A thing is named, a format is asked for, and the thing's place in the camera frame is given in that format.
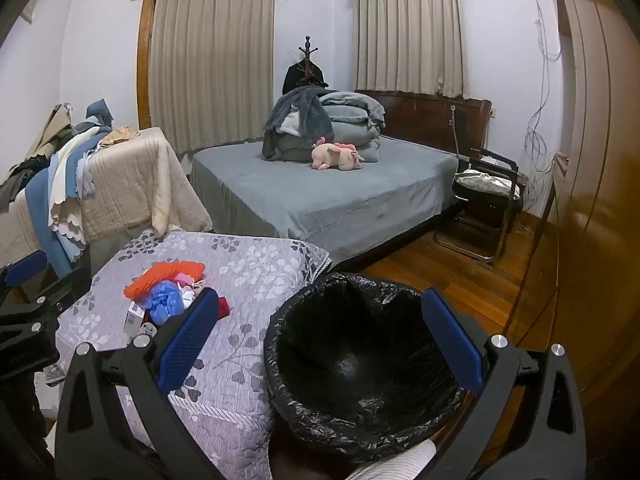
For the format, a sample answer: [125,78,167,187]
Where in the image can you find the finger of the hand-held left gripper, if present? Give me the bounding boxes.
[0,250,51,306]
[0,265,92,342]

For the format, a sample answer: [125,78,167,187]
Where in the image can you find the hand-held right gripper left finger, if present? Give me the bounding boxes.
[54,287,226,480]

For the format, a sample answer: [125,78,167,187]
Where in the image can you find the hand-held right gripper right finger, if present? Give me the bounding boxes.
[421,287,588,480]

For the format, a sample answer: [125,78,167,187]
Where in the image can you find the blue plastic bag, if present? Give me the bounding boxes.
[146,281,187,326]

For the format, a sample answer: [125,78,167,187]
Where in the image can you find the white tissue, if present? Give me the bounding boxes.
[177,282,206,306]

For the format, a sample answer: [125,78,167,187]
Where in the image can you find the small white carton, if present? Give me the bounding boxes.
[123,301,147,338]

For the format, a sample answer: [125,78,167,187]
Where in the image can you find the orange knitted cloth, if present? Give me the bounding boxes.
[124,260,207,300]

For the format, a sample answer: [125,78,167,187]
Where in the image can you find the trash bin with black bag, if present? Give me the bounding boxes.
[262,272,481,480]

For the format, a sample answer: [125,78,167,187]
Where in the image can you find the white scalloped cloth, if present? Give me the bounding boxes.
[47,127,111,263]

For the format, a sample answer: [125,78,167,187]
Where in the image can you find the grey floral quilt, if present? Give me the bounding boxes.
[52,230,333,480]

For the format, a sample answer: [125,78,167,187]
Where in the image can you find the dark grey cloth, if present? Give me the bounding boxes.
[0,157,38,206]

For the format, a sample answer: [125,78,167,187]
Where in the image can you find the black folding chair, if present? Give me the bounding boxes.
[432,147,526,265]

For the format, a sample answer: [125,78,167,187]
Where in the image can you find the beige folded cloth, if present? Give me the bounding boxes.
[22,102,76,161]

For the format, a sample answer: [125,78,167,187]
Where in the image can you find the peach crumpled cloth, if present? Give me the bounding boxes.
[100,126,142,147]

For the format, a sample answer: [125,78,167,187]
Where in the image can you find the white cloth on chair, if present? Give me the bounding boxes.
[454,169,521,198]

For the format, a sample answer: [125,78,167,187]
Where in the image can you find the blue grey cloth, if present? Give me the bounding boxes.
[85,99,115,128]

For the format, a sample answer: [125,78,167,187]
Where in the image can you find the bed with grey sheet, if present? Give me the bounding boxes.
[190,135,461,268]

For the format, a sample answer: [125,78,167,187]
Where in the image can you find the pink plush toy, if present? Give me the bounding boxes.
[311,137,366,171]

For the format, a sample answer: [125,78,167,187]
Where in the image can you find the dark wooden headboard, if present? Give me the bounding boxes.
[355,89,493,161]

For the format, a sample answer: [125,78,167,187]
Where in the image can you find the wooden wardrobe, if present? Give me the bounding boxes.
[510,0,640,411]

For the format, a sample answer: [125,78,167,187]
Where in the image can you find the folded grey duvet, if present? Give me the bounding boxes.
[277,91,387,163]

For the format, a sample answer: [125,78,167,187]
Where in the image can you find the dark grey fleece blanket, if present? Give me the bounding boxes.
[261,85,333,161]

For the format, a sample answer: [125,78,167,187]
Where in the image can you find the wide beige curtain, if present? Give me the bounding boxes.
[150,0,276,156]

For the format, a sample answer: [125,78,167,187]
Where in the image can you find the black jacket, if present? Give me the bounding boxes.
[282,57,329,96]

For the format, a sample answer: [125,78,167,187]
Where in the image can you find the narrow beige curtain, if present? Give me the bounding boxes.
[356,0,471,98]

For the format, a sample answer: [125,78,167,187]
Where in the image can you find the wooden coat rack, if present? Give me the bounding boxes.
[298,35,321,86]

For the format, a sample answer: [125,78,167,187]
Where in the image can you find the hanging wall cables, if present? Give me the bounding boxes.
[520,0,563,196]

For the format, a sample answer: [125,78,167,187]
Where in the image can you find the wooden window frame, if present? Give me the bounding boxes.
[137,0,158,131]

